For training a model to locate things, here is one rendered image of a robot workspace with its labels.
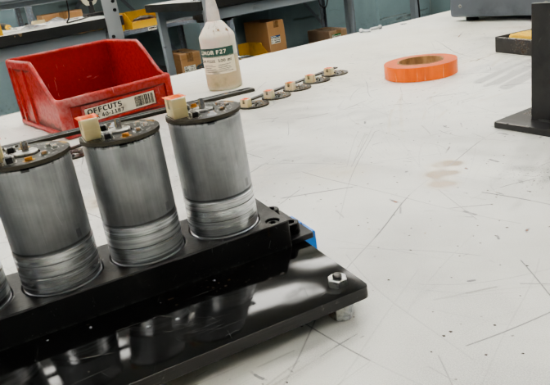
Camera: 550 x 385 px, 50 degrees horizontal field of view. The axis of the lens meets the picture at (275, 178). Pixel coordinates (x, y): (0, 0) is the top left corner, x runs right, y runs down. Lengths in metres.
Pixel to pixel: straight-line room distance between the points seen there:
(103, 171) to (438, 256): 0.12
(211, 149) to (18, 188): 0.06
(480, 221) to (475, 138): 0.10
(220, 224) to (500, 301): 0.09
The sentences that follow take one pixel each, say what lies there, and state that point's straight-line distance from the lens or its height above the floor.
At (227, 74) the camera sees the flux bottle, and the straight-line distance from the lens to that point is 0.56.
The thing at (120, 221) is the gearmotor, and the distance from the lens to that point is 0.19.
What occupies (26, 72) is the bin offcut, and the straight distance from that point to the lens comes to 0.54.
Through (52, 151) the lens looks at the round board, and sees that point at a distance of 0.19.
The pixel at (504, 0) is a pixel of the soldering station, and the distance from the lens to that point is 0.78.
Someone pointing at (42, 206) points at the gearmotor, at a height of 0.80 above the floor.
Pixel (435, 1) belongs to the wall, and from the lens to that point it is 6.54.
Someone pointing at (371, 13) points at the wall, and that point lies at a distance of 6.05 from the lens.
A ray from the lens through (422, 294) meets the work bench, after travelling 0.20.
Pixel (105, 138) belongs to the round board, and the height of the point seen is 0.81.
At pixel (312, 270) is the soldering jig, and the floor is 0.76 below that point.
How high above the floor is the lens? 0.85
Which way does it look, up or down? 20 degrees down
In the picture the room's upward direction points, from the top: 9 degrees counter-clockwise
